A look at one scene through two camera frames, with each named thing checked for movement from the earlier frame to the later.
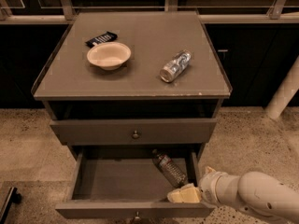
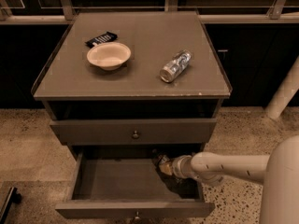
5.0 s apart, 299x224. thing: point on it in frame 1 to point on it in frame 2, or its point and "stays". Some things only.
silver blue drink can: [175, 67] stays
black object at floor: [12, 196] stays
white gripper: [210, 187] to [177, 166]
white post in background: [285, 93] stays
